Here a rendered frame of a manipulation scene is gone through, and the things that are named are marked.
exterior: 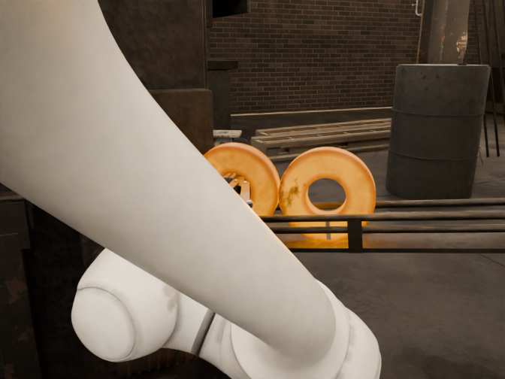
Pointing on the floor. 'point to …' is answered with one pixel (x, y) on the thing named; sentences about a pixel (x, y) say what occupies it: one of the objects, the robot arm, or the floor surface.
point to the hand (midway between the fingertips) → (234, 179)
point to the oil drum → (436, 130)
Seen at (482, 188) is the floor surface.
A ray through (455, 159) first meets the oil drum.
